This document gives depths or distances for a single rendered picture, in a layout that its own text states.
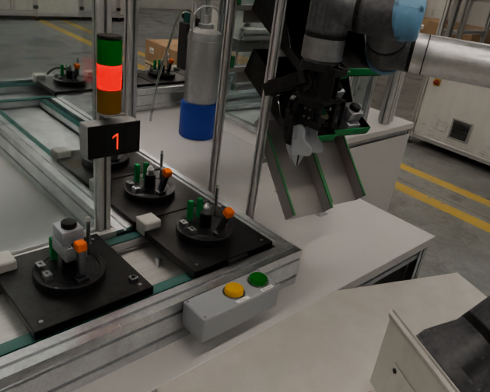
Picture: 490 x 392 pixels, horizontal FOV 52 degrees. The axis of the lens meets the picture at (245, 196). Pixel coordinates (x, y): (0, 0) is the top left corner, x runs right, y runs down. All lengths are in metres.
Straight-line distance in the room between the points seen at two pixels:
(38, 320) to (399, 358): 0.63
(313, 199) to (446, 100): 4.07
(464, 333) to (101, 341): 0.62
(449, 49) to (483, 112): 4.21
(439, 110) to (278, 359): 4.52
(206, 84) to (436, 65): 1.22
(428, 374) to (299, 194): 0.65
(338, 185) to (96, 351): 0.83
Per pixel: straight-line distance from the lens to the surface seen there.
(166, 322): 1.03
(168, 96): 2.51
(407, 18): 0.90
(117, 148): 1.11
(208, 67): 2.04
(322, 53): 0.92
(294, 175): 1.36
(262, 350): 1.09
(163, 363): 1.04
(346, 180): 1.49
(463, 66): 1.01
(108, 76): 1.06
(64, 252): 1.01
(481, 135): 5.23
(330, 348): 1.14
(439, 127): 5.41
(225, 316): 1.02
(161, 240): 1.19
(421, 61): 1.01
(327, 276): 1.35
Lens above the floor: 1.60
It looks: 26 degrees down
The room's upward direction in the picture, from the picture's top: 8 degrees clockwise
